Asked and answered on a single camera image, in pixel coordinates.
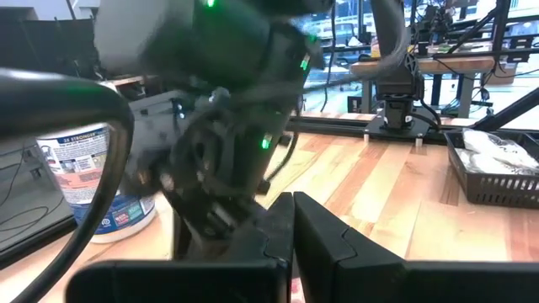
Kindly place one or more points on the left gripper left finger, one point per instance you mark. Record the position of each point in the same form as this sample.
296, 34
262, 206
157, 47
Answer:
269, 240

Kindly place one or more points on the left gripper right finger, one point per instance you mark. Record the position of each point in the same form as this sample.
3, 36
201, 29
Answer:
332, 252

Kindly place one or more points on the red toothbrush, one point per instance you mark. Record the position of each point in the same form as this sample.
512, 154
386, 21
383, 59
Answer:
297, 292

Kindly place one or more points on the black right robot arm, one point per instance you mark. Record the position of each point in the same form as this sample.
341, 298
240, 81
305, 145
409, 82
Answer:
236, 46

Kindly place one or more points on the white wipes canister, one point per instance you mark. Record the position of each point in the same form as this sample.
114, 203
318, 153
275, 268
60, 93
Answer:
69, 168

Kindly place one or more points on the black mesh plastic bin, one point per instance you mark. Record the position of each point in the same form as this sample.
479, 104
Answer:
497, 191

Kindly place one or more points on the wooden top workbench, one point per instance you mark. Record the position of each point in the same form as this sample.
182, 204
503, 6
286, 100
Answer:
442, 65

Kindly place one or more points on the black partition panels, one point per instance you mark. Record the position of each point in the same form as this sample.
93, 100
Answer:
42, 42

